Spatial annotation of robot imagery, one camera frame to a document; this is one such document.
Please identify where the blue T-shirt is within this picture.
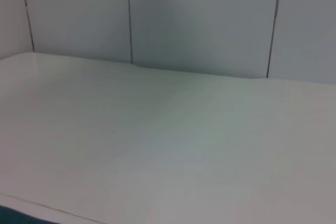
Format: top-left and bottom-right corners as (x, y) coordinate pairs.
(0, 205), (43, 224)

